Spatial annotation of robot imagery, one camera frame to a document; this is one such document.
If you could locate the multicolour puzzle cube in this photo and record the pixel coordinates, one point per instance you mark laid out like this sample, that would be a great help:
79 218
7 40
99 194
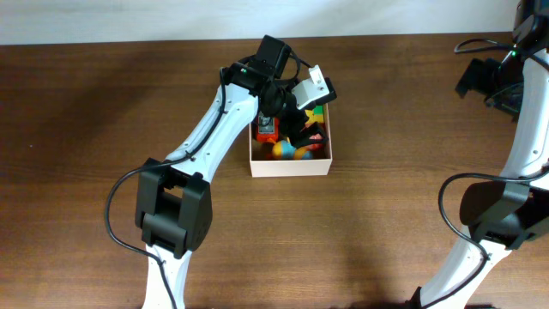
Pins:
315 115

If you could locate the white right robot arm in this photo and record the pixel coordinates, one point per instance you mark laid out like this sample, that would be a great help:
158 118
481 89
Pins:
500 213

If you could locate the pink cardboard box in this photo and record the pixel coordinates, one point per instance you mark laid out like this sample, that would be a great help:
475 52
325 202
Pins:
262 165

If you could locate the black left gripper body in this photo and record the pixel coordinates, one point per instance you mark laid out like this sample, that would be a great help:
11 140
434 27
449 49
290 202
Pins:
283 106

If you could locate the red toy fire truck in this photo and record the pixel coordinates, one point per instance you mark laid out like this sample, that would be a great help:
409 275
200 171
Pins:
267 129

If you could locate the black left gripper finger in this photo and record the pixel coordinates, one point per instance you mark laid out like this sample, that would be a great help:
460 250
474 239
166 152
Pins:
331 95
313 134

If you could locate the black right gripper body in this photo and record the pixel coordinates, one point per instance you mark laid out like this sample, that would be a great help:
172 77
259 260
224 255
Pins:
507 92

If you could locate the orange toy duck blue hat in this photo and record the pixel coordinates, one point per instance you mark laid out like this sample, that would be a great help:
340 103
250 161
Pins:
283 150

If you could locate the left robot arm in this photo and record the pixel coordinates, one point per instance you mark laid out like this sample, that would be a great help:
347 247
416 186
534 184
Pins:
173 203

